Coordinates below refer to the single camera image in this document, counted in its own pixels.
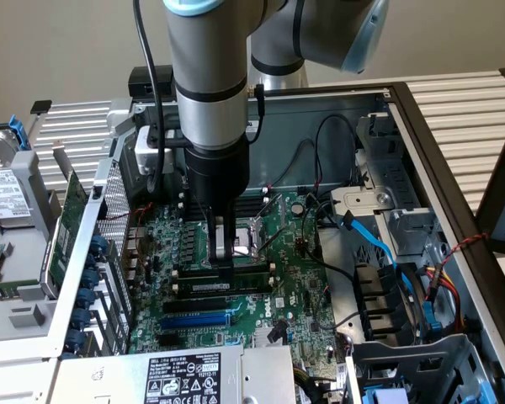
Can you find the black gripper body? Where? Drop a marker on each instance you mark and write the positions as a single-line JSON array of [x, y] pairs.
[[216, 177]]

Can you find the green RAM stick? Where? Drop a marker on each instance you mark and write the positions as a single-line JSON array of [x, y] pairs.
[[8, 289], [252, 281]]

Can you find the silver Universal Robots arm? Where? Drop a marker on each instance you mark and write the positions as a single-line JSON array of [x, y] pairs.
[[206, 63]]

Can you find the silver CPU socket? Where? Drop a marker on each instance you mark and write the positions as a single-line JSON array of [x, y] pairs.
[[245, 248]]

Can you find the thin metal locking lever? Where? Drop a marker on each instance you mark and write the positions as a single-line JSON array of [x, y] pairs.
[[278, 240]]

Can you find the white case sticker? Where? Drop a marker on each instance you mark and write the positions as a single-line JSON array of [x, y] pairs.
[[252, 126]]

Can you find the green Dell motherboard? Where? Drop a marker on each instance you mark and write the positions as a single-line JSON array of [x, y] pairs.
[[294, 269]]

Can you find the long black expansion slot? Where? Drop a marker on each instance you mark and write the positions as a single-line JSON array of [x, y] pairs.
[[193, 305]]

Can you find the round coin battery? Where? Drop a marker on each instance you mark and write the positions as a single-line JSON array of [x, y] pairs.
[[296, 207]]

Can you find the open black silver PC case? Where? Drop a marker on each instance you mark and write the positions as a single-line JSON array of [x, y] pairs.
[[278, 113]]

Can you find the long blue expansion slot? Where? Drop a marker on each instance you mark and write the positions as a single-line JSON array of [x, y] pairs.
[[193, 322]]

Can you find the silver rear port block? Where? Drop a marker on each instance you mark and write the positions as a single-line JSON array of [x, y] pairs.
[[134, 235]]

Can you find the silver chipset heat sink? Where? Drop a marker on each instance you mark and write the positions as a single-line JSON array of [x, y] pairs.
[[261, 336]]

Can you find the black plug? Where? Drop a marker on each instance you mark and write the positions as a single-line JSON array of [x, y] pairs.
[[278, 330]]

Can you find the short black expansion slot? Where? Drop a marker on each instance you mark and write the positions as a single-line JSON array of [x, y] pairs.
[[168, 341]]

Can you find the black box with port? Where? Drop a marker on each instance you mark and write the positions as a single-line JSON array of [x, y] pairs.
[[139, 80]]

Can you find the blue card retention clip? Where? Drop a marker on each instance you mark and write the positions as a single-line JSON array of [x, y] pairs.
[[90, 278], [81, 317], [98, 245], [85, 297], [74, 338]]

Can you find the green graphics card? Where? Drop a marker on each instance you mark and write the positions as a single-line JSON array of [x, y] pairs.
[[73, 201]]

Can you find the black fan shroud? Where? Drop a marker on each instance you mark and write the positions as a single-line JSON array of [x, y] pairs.
[[374, 294]]

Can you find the silver metal disk bay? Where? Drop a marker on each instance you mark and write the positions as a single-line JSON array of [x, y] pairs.
[[397, 177]]

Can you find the silver power supply unit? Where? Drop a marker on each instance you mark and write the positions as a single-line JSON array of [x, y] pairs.
[[109, 379]]

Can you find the grey parts rack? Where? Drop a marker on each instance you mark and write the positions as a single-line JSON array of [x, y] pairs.
[[25, 185]]

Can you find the silver hard disk white label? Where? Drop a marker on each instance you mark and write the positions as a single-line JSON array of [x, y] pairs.
[[4, 191]]

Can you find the blue plastic fan clip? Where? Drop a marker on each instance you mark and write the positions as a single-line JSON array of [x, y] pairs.
[[432, 324]]

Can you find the grey metal disk bay cage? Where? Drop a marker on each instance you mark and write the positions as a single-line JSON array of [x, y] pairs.
[[425, 357]]

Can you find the blue plastic tab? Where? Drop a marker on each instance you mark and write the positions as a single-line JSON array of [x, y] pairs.
[[486, 393]]

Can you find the metal socket cover frame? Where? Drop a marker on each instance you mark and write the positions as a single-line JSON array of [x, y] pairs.
[[282, 214]]

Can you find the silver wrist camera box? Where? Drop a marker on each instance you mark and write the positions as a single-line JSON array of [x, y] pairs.
[[143, 151]]

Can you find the silver drive latch bracket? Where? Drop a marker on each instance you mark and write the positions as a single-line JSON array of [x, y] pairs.
[[362, 200]]

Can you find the blue disk carrier rail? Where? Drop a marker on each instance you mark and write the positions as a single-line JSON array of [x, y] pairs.
[[19, 132]]

